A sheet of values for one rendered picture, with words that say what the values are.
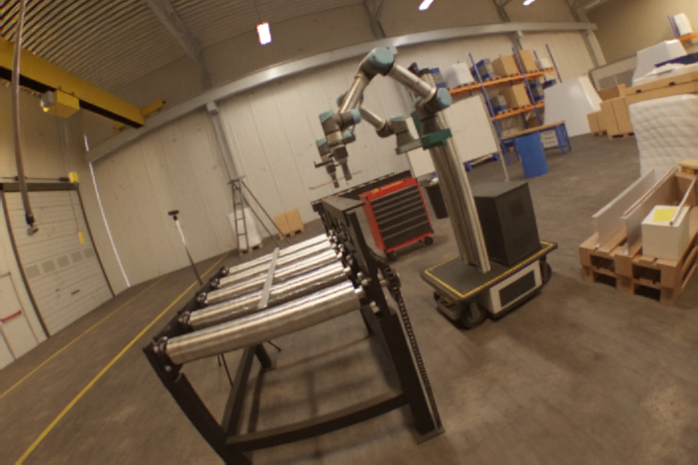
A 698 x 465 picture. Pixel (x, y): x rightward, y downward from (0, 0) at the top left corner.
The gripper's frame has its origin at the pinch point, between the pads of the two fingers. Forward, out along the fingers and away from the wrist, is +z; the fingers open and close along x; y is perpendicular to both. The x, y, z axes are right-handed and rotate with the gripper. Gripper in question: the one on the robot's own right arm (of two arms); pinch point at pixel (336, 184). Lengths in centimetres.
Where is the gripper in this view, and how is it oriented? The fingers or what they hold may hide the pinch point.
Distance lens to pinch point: 192.9
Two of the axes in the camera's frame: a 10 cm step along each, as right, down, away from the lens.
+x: -1.5, -0.5, 9.9
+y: 9.3, -3.4, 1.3
